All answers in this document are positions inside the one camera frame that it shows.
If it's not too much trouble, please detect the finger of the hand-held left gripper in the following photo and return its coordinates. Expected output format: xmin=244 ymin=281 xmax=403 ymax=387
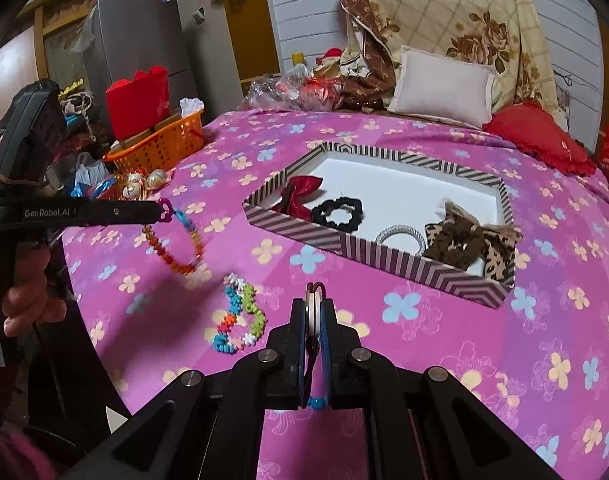
xmin=92 ymin=199 xmax=164 ymax=226

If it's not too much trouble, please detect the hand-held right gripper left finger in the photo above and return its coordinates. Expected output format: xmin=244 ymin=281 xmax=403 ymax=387
xmin=74 ymin=299 xmax=306 ymax=480

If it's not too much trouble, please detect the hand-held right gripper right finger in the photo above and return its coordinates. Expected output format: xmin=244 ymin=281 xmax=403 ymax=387
xmin=320 ymin=300 xmax=560 ymax=480

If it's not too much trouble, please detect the white pendant with red cord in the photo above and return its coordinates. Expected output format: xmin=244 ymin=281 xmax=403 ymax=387
xmin=304 ymin=282 xmax=330 ymax=408

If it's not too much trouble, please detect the flower bead bracelet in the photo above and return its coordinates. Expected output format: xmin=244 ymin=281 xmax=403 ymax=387
xmin=212 ymin=272 xmax=268 ymax=353

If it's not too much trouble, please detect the colourful beaded bracelet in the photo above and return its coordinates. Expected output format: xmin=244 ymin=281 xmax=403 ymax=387
xmin=142 ymin=199 xmax=205 ymax=276

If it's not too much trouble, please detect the striped jewelry box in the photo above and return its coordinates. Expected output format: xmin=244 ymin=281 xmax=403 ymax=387
xmin=242 ymin=142 xmax=522 ymax=308

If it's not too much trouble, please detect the silver hair tie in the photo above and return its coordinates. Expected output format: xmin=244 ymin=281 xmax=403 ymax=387
xmin=375 ymin=225 xmax=427 ymax=256

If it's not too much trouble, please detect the black scrunchie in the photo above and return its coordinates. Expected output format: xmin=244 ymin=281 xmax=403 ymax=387
xmin=310 ymin=196 xmax=365 ymax=233

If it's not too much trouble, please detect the red bow hair clip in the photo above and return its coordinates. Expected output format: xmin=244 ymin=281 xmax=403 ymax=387
xmin=272 ymin=175 xmax=324 ymax=218

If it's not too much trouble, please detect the leopard print scrunchie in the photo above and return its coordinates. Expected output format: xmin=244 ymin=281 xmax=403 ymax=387
xmin=423 ymin=201 xmax=522 ymax=281

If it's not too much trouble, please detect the person's left hand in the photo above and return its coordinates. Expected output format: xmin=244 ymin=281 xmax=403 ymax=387
xmin=0 ymin=247 xmax=68 ymax=337

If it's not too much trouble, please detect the blue plastic bag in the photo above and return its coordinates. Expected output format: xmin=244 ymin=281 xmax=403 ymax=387
xmin=72 ymin=152 xmax=116 ymax=198

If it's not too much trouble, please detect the orange plastic basket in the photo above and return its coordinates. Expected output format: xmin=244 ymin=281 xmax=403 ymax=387
xmin=104 ymin=110 xmax=205 ymax=173

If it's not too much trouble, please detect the red box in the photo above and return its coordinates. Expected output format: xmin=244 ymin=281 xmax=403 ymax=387
xmin=106 ymin=66 xmax=172 ymax=141

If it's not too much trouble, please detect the grey refrigerator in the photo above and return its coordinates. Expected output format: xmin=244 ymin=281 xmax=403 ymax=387
xmin=82 ymin=0 xmax=198 ymax=136

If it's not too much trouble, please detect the clear plastic bag pile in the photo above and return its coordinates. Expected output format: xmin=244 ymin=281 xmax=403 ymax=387
xmin=244 ymin=67 xmax=345 ymax=111

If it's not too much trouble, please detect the light grey cabinet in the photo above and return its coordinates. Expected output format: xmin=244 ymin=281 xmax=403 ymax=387
xmin=179 ymin=0 xmax=245 ymax=111

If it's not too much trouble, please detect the white pillow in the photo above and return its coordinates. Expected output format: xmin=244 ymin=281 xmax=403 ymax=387
xmin=387 ymin=45 xmax=497 ymax=128

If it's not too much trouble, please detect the red cushion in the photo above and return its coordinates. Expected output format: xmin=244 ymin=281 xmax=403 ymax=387
xmin=481 ymin=102 xmax=597 ymax=177

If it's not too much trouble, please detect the yellow floral quilt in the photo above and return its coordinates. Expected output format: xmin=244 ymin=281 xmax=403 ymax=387
xmin=351 ymin=0 xmax=557 ymax=116

